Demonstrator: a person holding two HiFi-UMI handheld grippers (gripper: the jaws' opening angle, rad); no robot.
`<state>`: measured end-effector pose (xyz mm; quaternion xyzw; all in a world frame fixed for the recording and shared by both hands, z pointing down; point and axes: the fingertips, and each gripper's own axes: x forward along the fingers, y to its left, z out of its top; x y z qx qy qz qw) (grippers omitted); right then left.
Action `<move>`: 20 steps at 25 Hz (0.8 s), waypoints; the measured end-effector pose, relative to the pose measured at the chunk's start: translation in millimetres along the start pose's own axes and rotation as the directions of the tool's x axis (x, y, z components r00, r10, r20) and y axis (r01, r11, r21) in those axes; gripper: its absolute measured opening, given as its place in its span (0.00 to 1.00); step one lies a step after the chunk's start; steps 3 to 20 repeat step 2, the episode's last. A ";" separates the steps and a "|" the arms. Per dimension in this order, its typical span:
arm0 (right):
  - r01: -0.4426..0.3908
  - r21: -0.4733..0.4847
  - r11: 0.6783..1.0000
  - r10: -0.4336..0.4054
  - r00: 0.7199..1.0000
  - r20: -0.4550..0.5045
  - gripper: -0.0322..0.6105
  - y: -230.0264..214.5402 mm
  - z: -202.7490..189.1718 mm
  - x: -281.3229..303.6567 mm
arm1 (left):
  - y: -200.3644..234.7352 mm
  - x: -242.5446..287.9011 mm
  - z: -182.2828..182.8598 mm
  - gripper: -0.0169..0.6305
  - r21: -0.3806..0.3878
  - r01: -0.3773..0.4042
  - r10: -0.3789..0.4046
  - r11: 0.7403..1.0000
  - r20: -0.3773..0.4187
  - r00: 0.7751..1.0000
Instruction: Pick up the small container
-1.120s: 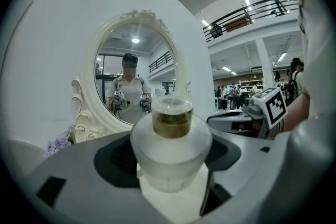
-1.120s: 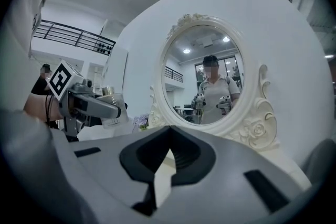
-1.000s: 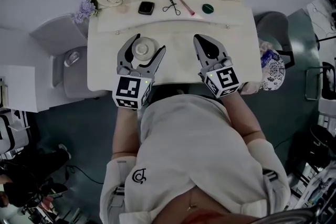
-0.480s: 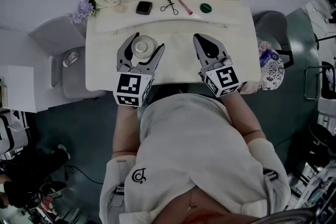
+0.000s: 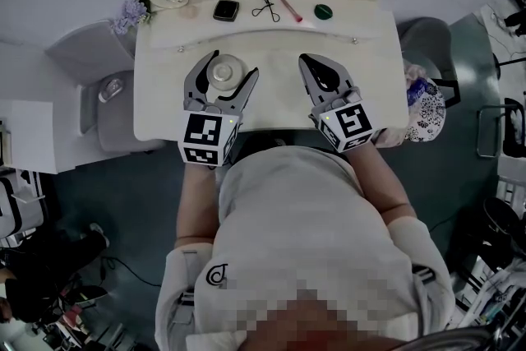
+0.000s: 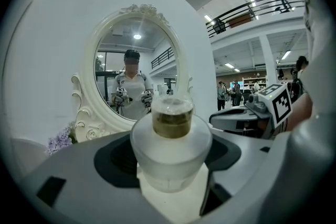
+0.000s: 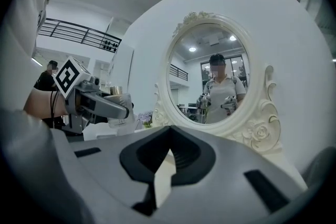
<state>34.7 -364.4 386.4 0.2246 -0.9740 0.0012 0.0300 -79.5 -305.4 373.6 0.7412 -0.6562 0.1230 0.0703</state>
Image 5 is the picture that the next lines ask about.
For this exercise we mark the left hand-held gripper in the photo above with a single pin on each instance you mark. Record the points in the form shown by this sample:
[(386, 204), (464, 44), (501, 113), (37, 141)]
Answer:
[(203, 131)]

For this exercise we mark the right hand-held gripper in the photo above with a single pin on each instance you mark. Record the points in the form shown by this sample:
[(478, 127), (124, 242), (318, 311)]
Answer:
[(349, 121)]

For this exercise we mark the small white round container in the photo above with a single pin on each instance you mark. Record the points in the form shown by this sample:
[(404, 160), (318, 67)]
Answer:
[(224, 72)]

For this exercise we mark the person's left forearm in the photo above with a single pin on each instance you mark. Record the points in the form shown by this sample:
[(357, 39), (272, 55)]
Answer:
[(197, 205)]

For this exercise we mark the person's right forearm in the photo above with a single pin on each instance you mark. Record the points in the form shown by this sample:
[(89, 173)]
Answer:
[(382, 181)]

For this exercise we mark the green round lid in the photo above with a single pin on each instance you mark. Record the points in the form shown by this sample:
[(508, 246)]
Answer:
[(323, 11)]

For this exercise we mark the black square compact case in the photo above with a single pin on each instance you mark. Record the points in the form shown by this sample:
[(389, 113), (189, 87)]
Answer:
[(226, 10)]

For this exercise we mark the pink makeup brush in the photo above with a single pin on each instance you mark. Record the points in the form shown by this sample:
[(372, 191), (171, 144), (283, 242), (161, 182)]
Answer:
[(289, 8)]

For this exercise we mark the translucent round jar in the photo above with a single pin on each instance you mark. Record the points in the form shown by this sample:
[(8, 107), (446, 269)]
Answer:
[(189, 11)]

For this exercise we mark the black eyelash curler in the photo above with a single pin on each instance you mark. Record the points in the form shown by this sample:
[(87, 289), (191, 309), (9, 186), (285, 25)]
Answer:
[(265, 8)]

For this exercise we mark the floral patterned bag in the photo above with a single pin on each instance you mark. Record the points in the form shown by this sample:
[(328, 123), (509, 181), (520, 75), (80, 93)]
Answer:
[(425, 107)]

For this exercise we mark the grey padded chair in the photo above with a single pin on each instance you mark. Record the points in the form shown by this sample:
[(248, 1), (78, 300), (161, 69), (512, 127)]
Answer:
[(107, 111), (427, 41)]

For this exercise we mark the purple flower bunch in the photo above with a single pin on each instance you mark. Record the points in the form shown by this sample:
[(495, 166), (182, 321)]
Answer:
[(131, 10)]

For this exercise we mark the person's white shirt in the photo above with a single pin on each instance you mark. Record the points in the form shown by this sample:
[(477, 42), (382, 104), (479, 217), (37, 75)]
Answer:
[(300, 242)]

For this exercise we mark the white side cabinet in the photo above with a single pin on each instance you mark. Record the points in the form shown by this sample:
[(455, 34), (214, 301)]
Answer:
[(37, 135)]

